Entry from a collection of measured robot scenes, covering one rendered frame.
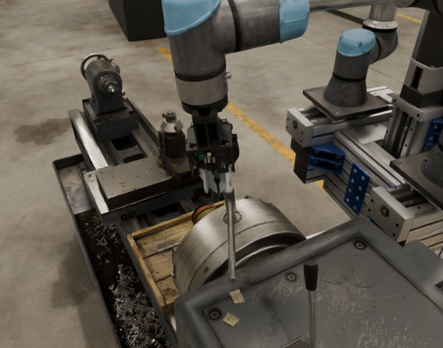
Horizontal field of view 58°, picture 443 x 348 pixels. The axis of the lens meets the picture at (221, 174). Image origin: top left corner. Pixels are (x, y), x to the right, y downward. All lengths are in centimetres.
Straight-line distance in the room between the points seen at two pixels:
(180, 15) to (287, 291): 47
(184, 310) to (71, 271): 183
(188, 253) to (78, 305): 151
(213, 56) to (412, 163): 84
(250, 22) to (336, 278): 46
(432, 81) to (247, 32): 88
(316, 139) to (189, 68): 99
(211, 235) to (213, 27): 46
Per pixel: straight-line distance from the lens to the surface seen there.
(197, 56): 55
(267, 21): 56
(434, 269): 84
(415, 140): 141
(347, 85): 148
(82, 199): 208
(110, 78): 185
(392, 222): 117
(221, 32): 54
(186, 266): 88
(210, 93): 57
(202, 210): 106
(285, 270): 76
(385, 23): 155
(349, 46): 144
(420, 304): 78
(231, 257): 66
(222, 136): 63
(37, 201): 305
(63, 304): 237
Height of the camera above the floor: 183
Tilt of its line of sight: 38 degrees down
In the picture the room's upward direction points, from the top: straight up
